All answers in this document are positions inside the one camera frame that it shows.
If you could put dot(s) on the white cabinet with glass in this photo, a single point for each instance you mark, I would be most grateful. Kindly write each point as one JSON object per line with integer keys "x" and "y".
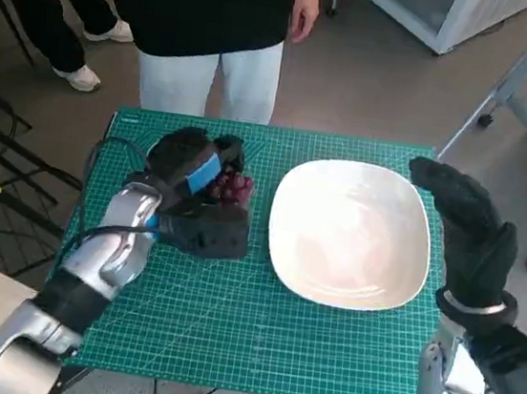
{"x": 463, "y": 19}

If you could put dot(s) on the person's hand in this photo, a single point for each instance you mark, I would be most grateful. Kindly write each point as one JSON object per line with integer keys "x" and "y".
{"x": 307, "y": 12}

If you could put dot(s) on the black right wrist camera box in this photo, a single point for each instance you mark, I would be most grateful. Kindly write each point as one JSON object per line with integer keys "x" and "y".
{"x": 516, "y": 372}

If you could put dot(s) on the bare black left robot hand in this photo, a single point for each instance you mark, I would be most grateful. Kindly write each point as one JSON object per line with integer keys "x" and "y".
{"x": 177, "y": 153}

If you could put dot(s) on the green cutting mat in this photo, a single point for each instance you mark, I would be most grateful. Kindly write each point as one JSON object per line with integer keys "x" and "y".
{"x": 230, "y": 308}

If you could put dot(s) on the person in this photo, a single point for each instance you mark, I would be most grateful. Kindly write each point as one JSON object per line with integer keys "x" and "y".
{"x": 195, "y": 6}
{"x": 51, "y": 3}

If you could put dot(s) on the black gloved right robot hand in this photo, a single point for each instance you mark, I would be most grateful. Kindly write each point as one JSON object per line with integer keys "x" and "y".
{"x": 475, "y": 232}

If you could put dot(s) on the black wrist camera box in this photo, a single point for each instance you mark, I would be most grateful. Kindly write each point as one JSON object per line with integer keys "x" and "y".
{"x": 205, "y": 238}
{"x": 516, "y": 372}

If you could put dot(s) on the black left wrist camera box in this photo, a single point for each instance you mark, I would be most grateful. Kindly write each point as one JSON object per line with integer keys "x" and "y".
{"x": 205, "y": 238}

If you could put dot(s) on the white square plate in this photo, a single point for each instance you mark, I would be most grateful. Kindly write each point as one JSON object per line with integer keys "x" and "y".
{"x": 350, "y": 236}

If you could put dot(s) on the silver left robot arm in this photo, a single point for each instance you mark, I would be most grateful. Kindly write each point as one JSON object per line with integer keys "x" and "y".
{"x": 111, "y": 260}

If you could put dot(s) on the red toy grape bunch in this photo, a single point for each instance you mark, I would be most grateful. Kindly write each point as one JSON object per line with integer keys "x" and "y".
{"x": 235, "y": 189}

